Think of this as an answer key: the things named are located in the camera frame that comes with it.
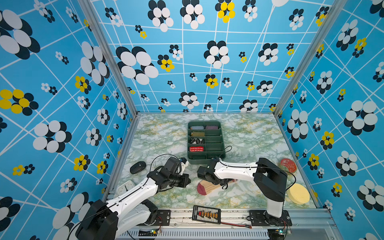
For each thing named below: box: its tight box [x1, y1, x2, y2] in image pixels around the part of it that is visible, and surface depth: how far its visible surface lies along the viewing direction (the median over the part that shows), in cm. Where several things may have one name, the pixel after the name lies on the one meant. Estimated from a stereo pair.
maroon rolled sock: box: [205, 125, 219, 130], surface depth 107 cm
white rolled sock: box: [190, 125, 204, 130], surface depth 107 cm
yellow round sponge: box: [287, 183, 310, 205], surface depth 79 cm
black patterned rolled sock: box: [190, 137, 204, 145], surface depth 98 cm
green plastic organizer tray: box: [187, 121, 226, 165], surface depth 101 cm
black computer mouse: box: [130, 161, 147, 174], surface depth 91 cm
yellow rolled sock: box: [192, 131, 205, 137], surface depth 101 cm
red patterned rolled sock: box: [189, 146, 204, 152], surface depth 95 cm
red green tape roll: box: [279, 157, 298, 175], surface depth 90 cm
